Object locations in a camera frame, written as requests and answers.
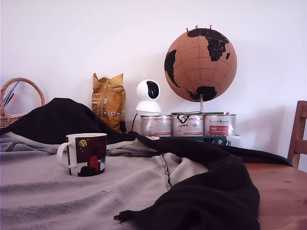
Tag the red illustrated coffee mug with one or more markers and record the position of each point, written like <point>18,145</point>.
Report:
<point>91,155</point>

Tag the tin can with red label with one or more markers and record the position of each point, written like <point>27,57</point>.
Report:
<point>156,124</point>

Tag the small white round object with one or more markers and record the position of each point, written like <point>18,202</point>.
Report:
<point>154,138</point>

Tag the small black adapter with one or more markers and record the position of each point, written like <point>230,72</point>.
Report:
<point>122,127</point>

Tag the tin can with black logo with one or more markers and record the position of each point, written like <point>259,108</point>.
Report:
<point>187,124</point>

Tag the yellow paper bag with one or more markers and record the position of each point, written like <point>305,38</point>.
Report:
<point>110,103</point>

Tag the metal globe stand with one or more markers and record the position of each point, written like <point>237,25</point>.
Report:
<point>202,104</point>

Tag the cork globe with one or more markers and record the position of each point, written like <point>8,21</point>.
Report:
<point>199,69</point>

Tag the dark green box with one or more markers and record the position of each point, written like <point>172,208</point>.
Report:
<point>213,139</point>

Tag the tin can with script label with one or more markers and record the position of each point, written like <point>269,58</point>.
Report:
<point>219,124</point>

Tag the black and grey jacket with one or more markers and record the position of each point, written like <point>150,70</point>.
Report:
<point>204,203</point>

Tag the blue pen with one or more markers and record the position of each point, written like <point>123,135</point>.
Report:
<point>13,89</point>

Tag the red pen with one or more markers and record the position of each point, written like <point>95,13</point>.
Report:
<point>10,96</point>

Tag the wooden chair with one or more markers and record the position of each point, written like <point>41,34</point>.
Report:
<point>298,143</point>

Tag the white dome security camera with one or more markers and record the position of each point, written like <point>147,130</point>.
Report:
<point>146,105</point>

